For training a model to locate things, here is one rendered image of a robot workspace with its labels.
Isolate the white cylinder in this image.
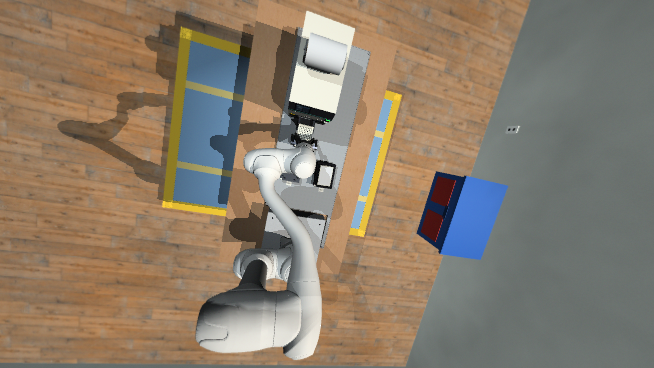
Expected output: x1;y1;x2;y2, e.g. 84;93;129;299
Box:
304;32;348;76

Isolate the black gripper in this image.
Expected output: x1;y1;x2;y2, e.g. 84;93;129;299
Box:
290;130;318;150

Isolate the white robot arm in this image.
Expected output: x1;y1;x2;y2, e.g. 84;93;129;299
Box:
195;142;322;360

